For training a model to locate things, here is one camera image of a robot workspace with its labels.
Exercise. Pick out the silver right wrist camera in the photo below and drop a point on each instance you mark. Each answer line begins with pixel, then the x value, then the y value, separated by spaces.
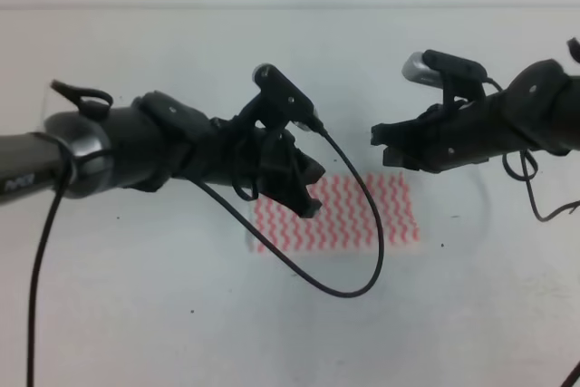
pixel 457 77

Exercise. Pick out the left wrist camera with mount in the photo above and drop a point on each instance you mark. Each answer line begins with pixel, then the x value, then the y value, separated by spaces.
pixel 289 103

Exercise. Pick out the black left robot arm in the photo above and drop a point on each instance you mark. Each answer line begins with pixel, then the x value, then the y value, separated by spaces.
pixel 98 147

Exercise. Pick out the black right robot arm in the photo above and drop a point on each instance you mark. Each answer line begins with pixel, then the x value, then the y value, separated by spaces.
pixel 538 110

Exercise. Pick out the pink white striped towel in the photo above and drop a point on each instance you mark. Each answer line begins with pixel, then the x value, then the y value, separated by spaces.
pixel 345 222

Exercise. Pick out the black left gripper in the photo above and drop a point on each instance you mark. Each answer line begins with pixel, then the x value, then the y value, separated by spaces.
pixel 250 157

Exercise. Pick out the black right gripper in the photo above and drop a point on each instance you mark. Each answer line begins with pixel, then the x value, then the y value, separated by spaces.
pixel 446 141

